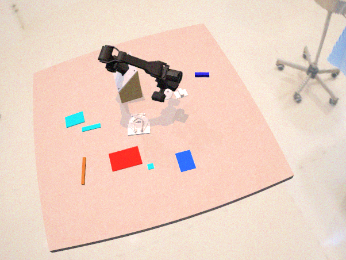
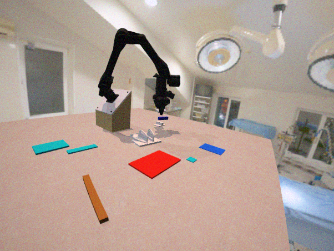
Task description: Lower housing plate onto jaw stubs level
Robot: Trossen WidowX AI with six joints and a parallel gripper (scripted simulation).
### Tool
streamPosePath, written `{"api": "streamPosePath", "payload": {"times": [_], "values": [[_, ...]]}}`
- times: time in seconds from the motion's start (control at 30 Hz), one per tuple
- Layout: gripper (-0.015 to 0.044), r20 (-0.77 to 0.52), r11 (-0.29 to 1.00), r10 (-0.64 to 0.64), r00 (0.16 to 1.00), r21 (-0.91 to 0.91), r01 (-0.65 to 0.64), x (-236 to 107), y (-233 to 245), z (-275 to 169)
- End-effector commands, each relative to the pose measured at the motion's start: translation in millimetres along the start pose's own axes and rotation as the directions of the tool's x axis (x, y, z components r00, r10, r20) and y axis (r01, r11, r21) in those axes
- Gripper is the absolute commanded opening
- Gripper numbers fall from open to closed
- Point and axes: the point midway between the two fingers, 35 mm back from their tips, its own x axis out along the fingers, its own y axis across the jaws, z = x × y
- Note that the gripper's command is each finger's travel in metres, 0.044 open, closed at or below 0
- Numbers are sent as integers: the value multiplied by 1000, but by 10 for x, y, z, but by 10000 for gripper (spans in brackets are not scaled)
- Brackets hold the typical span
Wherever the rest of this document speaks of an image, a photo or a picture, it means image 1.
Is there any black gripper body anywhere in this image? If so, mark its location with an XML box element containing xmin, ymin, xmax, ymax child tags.
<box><xmin>151</xmin><ymin>79</ymin><xmax>168</xmax><ymax>102</ymax></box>

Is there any small teal flat tile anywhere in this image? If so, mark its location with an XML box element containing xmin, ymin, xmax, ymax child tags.
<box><xmin>147</xmin><ymin>163</ymin><xmax>154</xmax><ymax>170</ymax></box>

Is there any blue rectangular bar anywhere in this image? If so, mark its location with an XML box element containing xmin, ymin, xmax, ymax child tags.
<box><xmin>195</xmin><ymin>72</ymin><xmax>209</xmax><ymax>78</ymax></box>

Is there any red flat rectangular plate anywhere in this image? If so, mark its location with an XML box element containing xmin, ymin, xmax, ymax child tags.
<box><xmin>109</xmin><ymin>146</ymin><xmax>143</xmax><ymax>171</ymax></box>

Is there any blue rectangular plate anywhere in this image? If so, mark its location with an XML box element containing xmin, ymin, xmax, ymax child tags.
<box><xmin>175</xmin><ymin>150</ymin><xmax>196</xmax><ymax>172</ymax></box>

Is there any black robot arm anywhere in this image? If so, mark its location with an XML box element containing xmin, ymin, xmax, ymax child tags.
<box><xmin>98</xmin><ymin>45</ymin><xmax>183</xmax><ymax>92</ymax></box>

